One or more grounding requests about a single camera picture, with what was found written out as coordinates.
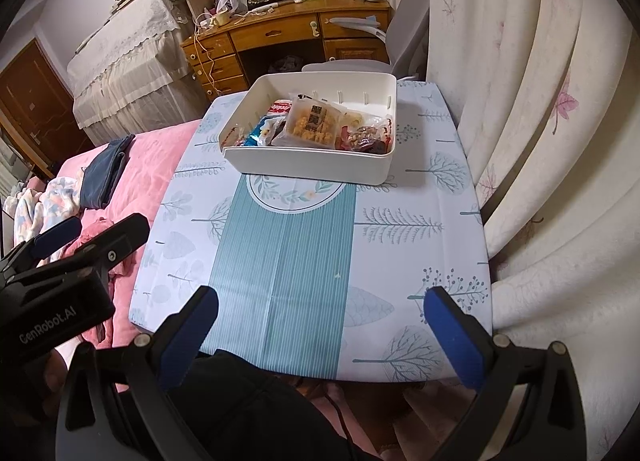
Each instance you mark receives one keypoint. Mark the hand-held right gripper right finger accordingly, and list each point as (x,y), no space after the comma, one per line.
(457,341)

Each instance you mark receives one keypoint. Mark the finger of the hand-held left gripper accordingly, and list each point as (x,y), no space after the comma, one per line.
(115,241)
(57,236)

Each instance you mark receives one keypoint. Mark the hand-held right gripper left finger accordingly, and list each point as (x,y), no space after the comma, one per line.
(192,336)

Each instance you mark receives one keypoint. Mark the yellow toast packet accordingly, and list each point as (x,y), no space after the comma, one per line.
(260,131)

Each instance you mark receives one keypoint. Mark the white plastic bin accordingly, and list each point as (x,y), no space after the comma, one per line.
(310,166)

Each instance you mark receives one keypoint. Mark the red sausage print packet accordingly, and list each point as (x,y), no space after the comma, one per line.
(280,108)

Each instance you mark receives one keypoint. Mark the clear nut date packet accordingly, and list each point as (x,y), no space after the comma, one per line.
(365,137)

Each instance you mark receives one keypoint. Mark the large clear cake packet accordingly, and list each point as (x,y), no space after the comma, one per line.
(310,123)

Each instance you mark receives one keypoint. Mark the yellow square pastry packet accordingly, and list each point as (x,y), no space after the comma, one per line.
(355,118)

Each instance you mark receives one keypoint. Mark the pastel floral blanket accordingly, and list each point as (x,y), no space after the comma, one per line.
(40,206)

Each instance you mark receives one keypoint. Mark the dark blue clothing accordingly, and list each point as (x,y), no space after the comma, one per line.
(105,171)

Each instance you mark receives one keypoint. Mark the pink blanket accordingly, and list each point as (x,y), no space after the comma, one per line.
(145,156)

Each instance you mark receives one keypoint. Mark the blue tree print tablecloth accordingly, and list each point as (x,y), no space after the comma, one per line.
(280,266)

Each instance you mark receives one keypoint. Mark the brown wooden door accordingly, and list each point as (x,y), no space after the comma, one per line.
(30,106)

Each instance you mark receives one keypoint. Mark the white lace furniture cover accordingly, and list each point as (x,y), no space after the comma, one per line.
(125,66)

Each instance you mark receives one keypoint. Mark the white floral curtain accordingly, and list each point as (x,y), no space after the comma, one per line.
(550,166)

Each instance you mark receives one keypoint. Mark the yellow cup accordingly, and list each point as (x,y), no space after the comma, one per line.
(221,18)

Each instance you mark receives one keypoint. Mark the dark bundle under desk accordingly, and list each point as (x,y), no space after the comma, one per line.
(287,64)

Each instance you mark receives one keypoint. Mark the white plastic bag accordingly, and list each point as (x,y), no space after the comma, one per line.
(230,3)

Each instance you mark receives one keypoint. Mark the wooden desk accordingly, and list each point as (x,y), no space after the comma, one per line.
(280,31)

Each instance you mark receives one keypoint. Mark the grey chair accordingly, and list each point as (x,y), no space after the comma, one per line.
(412,26)

